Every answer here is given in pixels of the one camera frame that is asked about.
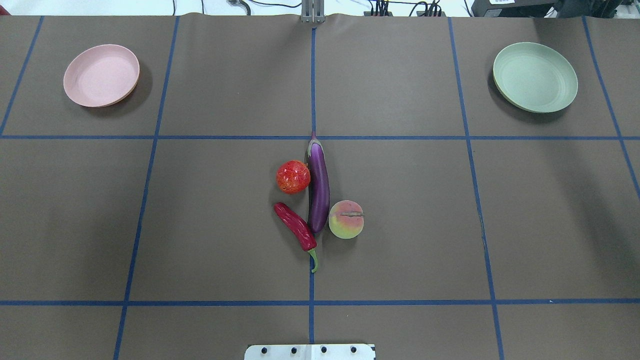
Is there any pink plate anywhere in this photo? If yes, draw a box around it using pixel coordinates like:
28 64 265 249
62 44 141 109

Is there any brown table mat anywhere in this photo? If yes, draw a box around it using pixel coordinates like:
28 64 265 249
0 14 639 360

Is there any grey metal bracket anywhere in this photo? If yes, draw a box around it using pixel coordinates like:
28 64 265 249
301 0 326 24

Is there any yellow pink peach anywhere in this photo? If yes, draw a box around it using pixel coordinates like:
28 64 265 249
327 200 365 240

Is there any red chili pepper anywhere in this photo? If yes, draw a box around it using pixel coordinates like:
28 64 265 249
273 202 319 274

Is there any black box at table edge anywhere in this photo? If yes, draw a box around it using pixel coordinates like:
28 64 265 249
470 0 558 18

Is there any red pomegranate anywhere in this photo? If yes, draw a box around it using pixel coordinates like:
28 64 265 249
275 160 311 195

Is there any purple eggplant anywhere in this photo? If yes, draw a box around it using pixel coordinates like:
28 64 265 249
307 132 330 234

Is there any white mount plate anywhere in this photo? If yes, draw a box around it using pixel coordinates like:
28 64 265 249
244 343 377 360

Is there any green plate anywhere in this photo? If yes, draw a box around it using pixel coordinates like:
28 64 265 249
492 42 579 114

